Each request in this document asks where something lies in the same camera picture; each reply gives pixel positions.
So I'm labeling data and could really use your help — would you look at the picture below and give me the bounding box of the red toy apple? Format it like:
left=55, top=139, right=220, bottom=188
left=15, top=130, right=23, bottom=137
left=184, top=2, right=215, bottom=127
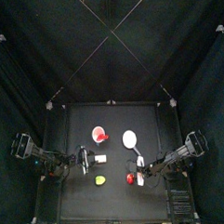
left=125, top=173, right=137, bottom=186

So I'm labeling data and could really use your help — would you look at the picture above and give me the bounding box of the small white block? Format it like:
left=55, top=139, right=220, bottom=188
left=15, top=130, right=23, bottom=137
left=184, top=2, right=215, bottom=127
left=94, top=154, right=107, bottom=164

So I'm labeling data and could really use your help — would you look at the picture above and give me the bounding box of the red toy chili pepper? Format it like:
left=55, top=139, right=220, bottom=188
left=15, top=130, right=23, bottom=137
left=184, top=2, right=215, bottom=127
left=96, top=133, right=110, bottom=142

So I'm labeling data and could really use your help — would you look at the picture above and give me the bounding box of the red cup white inside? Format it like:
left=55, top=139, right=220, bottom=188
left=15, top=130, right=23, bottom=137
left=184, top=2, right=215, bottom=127
left=90, top=125, right=107, bottom=145

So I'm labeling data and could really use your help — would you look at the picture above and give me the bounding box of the thin diagonal frame cord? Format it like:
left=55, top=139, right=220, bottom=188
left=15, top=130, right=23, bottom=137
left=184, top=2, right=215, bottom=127
left=72, top=0, right=175, bottom=104
left=43, top=0, right=158, bottom=103

